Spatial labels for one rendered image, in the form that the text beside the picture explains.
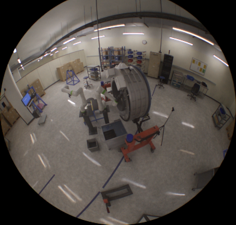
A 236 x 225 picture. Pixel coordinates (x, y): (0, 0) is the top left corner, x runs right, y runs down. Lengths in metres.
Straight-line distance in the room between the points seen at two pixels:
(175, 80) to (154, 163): 5.04
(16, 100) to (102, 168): 4.93
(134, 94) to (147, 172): 2.03
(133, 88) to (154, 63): 4.85
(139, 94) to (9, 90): 5.42
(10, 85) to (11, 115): 3.33
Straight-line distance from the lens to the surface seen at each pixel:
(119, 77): 1.58
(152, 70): 6.41
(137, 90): 1.60
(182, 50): 6.78
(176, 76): 5.97
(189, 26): 4.48
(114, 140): 2.31
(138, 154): 2.52
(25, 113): 5.52
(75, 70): 8.68
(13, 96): 5.27
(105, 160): 2.48
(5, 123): 8.38
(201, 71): 7.33
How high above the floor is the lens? 2.41
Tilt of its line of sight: 43 degrees down
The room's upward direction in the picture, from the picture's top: 3 degrees counter-clockwise
